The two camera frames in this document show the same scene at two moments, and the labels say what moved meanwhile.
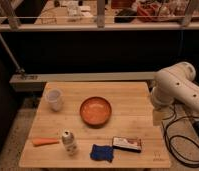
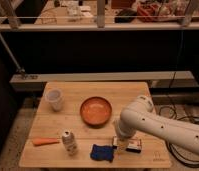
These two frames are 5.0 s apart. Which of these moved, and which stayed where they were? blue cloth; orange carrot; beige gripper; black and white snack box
Moved: beige gripper
Stayed: blue cloth; orange carrot; black and white snack box
